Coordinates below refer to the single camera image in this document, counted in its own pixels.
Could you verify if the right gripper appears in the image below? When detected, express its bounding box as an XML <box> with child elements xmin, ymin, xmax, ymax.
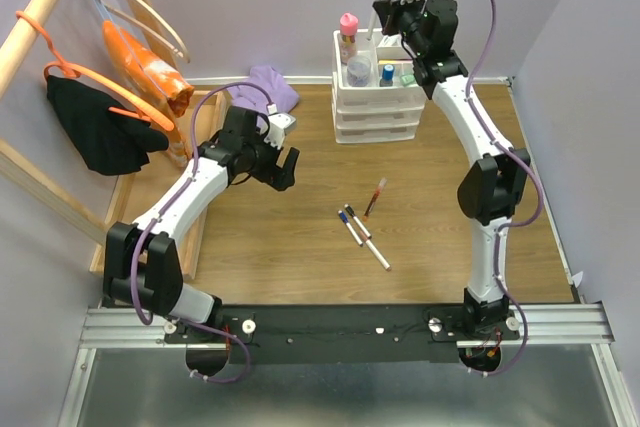
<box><xmin>375</xmin><ymin>0</ymin><xmax>428</xmax><ymax>57</ymax></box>

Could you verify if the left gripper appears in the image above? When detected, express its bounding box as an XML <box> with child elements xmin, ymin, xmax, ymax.
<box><xmin>243</xmin><ymin>127</ymin><xmax>299</xmax><ymax>191</ymax></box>

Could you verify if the grey tip acrylic marker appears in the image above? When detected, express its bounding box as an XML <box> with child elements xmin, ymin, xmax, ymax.
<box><xmin>366</xmin><ymin>0</ymin><xmax>380</xmax><ymax>41</ymax></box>

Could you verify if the pink cap crayon bottle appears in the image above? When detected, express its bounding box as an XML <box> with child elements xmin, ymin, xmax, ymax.
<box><xmin>338</xmin><ymin>13</ymin><xmax>359</xmax><ymax>65</ymax></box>

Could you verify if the grey blue cap glue bottle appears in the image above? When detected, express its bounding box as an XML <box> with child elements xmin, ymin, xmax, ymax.
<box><xmin>379</xmin><ymin>64</ymin><xmax>395</xmax><ymax>87</ymax></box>

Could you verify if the clear round jar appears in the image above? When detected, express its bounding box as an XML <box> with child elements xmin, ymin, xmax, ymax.
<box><xmin>346</xmin><ymin>55</ymin><xmax>372</xmax><ymax>87</ymax></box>

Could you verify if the white plastic drawer organizer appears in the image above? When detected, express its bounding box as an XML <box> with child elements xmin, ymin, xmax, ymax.
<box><xmin>332</xmin><ymin>29</ymin><xmax>427</xmax><ymax>144</ymax></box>

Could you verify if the black cap whiteboard marker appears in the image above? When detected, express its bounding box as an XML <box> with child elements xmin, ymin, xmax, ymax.
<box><xmin>344</xmin><ymin>204</ymin><xmax>372</xmax><ymax>239</ymax></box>

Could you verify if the blue cap whiteboard marker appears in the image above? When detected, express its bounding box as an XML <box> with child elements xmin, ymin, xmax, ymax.
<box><xmin>337</xmin><ymin>210</ymin><xmax>364</xmax><ymax>247</ymax></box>

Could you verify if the red gel pen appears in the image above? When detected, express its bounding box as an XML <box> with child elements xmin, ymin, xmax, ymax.
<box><xmin>363</xmin><ymin>178</ymin><xmax>387</xmax><ymax>221</ymax></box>

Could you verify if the brown cap white marker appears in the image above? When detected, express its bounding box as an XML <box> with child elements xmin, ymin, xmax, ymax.
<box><xmin>364</xmin><ymin>239</ymin><xmax>391</xmax><ymax>271</ymax></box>

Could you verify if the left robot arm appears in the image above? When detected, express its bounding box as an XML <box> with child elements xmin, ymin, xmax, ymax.
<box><xmin>103</xmin><ymin>106</ymin><xmax>299</xmax><ymax>342</ymax></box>

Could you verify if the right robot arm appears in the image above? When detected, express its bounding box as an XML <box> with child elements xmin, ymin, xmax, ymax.
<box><xmin>373</xmin><ymin>0</ymin><xmax>531</xmax><ymax>339</ymax></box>

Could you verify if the purple cloth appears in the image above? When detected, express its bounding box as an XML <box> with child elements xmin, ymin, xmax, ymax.
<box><xmin>228</xmin><ymin>65</ymin><xmax>300</xmax><ymax>114</ymax></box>

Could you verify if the orange hanger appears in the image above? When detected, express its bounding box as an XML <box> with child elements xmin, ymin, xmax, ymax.
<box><xmin>15</xmin><ymin>10</ymin><xmax>175</xmax><ymax>136</ymax></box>

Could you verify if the orange white garment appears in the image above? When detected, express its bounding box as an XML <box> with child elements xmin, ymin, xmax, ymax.
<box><xmin>102</xmin><ymin>20</ymin><xmax>196</xmax><ymax>168</ymax></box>

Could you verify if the black garment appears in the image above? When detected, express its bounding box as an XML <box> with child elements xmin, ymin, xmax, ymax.
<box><xmin>46</xmin><ymin>75</ymin><xmax>169</xmax><ymax>176</ymax></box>

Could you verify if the wooden hanger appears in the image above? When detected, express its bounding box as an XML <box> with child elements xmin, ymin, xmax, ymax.
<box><xmin>105</xmin><ymin>0</ymin><xmax>191</xmax><ymax>63</ymax></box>

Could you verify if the wooden clothes rack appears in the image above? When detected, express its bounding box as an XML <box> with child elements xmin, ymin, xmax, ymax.
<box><xmin>0</xmin><ymin>0</ymin><xmax>181</xmax><ymax>268</ymax></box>

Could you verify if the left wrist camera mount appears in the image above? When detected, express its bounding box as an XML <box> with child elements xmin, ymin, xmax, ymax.
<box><xmin>264</xmin><ymin>104</ymin><xmax>297</xmax><ymax>149</ymax></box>

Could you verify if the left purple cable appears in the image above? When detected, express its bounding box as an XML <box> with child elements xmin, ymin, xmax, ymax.
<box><xmin>129</xmin><ymin>81</ymin><xmax>276</xmax><ymax>384</ymax></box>

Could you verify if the purple cable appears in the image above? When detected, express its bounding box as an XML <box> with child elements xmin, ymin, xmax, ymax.
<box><xmin>129</xmin><ymin>81</ymin><xmax>276</xmax><ymax>384</ymax></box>
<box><xmin>422</xmin><ymin>0</ymin><xmax>545</xmax><ymax>379</ymax></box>

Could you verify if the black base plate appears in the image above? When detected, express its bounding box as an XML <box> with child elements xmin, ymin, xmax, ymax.
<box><xmin>164</xmin><ymin>302</ymin><xmax>524</xmax><ymax>366</ymax></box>

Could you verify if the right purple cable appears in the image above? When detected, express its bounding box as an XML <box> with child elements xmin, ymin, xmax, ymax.
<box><xmin>422</xmin><ymin>0</ymin><xmax>545</xmax><ymax>379</ymax></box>

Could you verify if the blue wire hanger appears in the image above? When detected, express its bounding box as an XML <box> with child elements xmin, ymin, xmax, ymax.
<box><xmin>92</xmin><ymin>0</ymin><xmax>166</xmax><ymax>96</ymax></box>

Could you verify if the aluminium rail frame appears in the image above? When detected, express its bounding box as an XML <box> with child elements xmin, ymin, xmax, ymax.
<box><xmin>60</xmin><ymin>302</ymin><xmax>639</xmax><ymax>426</ymax></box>

